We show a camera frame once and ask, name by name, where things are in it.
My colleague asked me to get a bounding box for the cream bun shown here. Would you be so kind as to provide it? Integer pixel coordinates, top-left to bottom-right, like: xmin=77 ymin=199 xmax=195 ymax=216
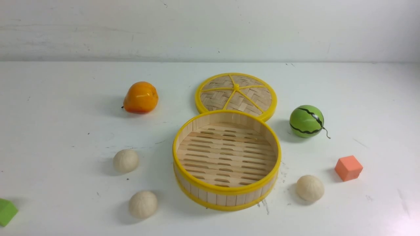
xmin=296 ymin=175 xmax=325 ymax=203
xmin=113 ymin=149 xmax=139 ymax=173
xmin=129 ymin=191 xmax=158 ymax=219

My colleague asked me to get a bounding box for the woven bamboo steamer lid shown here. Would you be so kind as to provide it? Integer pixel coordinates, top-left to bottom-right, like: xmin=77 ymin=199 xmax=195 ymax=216
xmin=194 ymin=73 xmax=277 ymax=122

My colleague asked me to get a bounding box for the yellow-rimmed bamboo steamer tray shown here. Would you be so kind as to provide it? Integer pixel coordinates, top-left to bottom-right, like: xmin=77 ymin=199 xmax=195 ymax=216
xmin=172 ymin=110 xmax=282 ymax=211

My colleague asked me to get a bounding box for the orange toy persimmon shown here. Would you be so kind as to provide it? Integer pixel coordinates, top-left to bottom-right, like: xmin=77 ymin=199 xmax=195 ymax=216
xmin=123 ymin=82 xmax=159 ymax=114

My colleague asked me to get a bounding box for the green toy watermelon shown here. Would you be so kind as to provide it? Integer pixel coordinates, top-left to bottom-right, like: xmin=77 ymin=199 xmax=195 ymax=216
xmin=289 ymin=105 xmax=330 ymax=139

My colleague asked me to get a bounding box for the orange foam cube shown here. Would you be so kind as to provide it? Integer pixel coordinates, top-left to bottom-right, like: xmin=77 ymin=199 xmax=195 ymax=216
xmin=334 ymin=155 xmax=363 ymax=181

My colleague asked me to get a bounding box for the green foam block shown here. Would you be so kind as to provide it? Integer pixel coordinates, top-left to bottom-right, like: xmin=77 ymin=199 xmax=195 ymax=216
xmin=0 ymin=198 xmax=18 ymax=227

